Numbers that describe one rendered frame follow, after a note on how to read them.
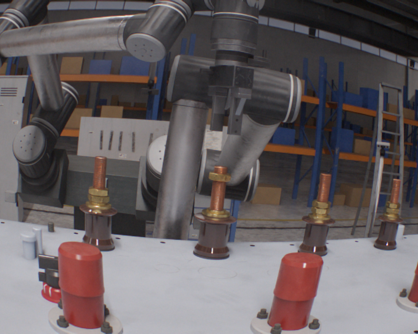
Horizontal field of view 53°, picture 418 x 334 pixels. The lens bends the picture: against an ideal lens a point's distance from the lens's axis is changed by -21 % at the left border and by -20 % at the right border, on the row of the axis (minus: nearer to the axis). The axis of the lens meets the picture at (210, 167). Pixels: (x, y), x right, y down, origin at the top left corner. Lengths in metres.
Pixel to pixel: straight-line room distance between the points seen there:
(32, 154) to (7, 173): 3.48
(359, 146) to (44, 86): 8.93
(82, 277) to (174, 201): 0.81
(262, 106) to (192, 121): 0.19
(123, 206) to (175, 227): 1.25
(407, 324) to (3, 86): 5.28
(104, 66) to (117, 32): 7.60
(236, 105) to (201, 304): 0.45
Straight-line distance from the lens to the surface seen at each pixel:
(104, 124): 5.85
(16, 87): 5.61
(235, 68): 1.07
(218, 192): 1.14
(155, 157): 2.14
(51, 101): 2.25
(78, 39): 1.26
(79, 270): 0.65
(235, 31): 1.10
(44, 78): 2.07
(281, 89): 1.41
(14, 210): 5.76
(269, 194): 9.58
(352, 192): 10.33
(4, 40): 1.55
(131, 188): 2.65
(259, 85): 1.40
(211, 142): 6.04
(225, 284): 0.99
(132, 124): 5.87
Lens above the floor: 1.70
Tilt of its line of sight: 7 degrees down
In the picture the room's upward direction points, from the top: 6 degrees clockwise
